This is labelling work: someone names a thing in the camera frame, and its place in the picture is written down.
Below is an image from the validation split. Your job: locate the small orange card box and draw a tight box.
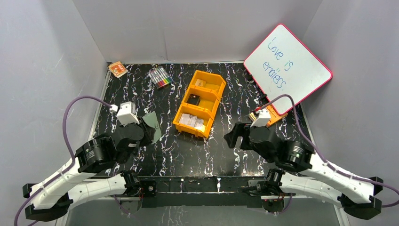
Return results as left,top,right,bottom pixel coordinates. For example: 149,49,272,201
108,61,128,78

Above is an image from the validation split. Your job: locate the pink framed whiteboard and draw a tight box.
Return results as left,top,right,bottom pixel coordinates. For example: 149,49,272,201
243,24,333,115

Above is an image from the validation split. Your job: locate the orange three-compartment bin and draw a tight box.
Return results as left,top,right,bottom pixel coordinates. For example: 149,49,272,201
173,70,226,139

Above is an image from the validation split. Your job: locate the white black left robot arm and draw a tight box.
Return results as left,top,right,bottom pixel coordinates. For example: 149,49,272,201
23,118,161,222

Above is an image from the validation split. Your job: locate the aluminium rail frame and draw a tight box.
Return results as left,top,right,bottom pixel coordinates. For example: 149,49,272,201
54,177,351,226

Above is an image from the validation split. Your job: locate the orange cover book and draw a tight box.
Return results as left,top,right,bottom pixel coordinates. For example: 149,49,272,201
253,105,287,127

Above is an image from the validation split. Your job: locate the beige item in bin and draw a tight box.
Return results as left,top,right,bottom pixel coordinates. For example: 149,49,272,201
194,79,206,87

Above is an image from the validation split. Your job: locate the pack of coloured markers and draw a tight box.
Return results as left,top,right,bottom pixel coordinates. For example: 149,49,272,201
148,66,173,89

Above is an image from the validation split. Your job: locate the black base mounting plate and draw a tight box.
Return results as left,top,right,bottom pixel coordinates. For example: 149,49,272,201
111,176,295,209

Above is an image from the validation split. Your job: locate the grey card in bin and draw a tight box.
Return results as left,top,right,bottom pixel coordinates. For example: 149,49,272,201
179,113,206,131

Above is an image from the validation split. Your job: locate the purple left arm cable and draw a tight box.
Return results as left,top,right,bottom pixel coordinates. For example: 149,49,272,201
14,96,114,226

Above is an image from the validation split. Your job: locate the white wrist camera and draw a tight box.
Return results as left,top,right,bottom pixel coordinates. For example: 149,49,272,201
248,108,271,127
110,101,140,126

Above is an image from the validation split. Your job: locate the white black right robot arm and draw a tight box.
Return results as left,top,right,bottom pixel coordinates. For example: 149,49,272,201
223,122,383,220

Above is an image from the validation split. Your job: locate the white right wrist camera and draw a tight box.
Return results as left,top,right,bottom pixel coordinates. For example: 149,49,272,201
248,108,271,127

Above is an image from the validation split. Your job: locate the mint green card holder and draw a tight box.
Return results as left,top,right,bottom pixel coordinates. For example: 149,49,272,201
142,111,162,144

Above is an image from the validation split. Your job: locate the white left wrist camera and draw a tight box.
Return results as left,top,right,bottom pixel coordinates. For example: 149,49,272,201
110,101,140,126

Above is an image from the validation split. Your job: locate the black item in bin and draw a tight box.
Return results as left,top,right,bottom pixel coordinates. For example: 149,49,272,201
187,94,200,106

